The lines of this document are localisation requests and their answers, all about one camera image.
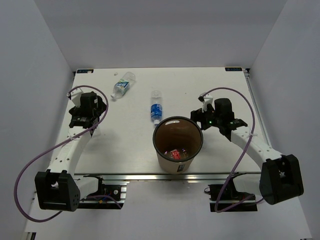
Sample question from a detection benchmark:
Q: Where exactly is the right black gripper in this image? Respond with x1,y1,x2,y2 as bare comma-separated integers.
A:
185,103,222,134

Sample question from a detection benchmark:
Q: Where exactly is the blue label bottle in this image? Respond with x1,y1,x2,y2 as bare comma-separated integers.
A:
150,90,163,126
90,125,102,138

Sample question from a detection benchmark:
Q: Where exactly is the green label plastic bottle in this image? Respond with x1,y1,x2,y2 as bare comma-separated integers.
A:
110,71,136,100

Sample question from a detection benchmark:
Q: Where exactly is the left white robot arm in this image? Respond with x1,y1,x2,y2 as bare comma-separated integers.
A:
34,91,107,212

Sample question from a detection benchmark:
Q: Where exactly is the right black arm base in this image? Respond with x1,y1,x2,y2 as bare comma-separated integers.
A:
203,174,258,213

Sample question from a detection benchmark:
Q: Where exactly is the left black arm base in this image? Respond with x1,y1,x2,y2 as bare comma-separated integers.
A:
74,175,128,210

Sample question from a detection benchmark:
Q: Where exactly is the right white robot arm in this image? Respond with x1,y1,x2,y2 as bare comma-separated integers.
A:
190,94,304,205

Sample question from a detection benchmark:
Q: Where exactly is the brown cylindrical bin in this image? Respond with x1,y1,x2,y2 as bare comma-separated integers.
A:
152,116,204,175

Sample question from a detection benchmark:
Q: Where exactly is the red label bottle in bin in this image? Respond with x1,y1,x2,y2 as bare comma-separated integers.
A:
164,148,189,160

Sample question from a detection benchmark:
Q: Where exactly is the left blue corner sticker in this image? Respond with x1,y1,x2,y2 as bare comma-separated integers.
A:
76,69,94,74

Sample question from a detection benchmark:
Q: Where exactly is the blue corner sticker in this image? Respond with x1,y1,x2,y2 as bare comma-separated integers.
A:
224,67,243,72
76,69,94,74

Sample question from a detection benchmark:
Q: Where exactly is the right blue corner sticker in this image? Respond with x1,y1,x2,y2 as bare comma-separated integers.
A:
224,67,243,72

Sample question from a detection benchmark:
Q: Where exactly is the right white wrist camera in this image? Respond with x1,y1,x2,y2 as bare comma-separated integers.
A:
198,92,213,113

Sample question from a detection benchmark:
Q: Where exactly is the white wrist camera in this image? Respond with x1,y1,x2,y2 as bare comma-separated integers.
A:
198,92,213,113
67,88,83,108

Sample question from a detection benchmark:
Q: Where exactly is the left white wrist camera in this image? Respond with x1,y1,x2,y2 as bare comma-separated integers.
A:
67,88,83,108

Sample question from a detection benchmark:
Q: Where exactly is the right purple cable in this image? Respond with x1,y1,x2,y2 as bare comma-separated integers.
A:
199,86,266,214

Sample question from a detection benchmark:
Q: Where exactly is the aluminium table rail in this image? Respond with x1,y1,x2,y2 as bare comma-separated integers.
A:
72,172,263,183

